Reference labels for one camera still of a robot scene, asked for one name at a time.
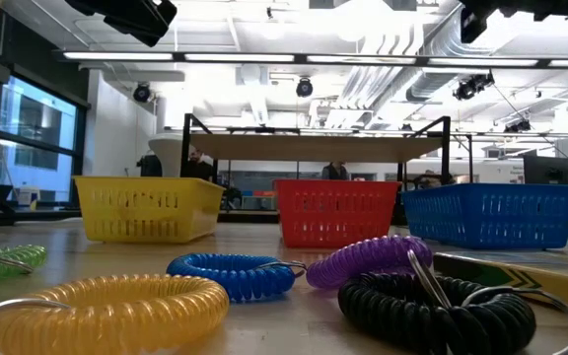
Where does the purple coil wrist keychain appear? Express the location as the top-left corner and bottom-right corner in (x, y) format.
(306, 234), (453, 311)

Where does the blue plastic basket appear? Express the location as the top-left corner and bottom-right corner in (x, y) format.
(400, 182), (568, 250)

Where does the red plastic basket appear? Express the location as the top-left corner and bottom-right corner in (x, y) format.
(272, 178), (402, 249)

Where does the yellow plastic basket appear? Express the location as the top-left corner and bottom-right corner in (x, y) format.
(73, 176), (226, 245)

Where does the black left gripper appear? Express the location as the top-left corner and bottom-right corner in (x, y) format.
(64, 0), (179, 48)

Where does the white mushroom table lamp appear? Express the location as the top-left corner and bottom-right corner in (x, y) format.
(147, 131), (204, 178)

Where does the overhead light bar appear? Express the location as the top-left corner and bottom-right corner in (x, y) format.
(54, 48), (568, 70)

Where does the blue coil wrist keychain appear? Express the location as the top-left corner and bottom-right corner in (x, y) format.
(166, 252), (308, 303)

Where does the yellow green crayon box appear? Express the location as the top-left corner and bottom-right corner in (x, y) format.
(433, 249), (568, 318)

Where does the white container blue label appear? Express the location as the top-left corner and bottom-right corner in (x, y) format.
(17, 184), (41, 206)

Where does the black office chair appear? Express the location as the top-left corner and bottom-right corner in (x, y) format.
(137, 153), (164, 178)

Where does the orange coil wrist keychain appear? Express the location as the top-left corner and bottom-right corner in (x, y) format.
(0, 273), (231, 355)

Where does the black aluminium rig frame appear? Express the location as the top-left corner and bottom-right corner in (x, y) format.
(0, 207), (281, 224)

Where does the wooden shelf riser black frame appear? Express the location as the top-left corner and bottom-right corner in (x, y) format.
(179, 112), (453, 187)

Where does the silver ventilation duct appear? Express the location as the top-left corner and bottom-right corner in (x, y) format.
(404, 0), (500, 103)

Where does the black coil wrist keychain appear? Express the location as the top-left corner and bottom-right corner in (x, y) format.
(336, 272), (568, 355)

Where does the black ceiling spotlight cluster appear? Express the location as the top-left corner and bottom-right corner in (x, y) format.
(453, 71), (496, 103)

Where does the black computer monitor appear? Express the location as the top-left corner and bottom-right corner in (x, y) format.
(523, 155), (568, 186)

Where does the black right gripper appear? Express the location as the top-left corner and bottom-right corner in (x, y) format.
(459, 0), (568, 44)

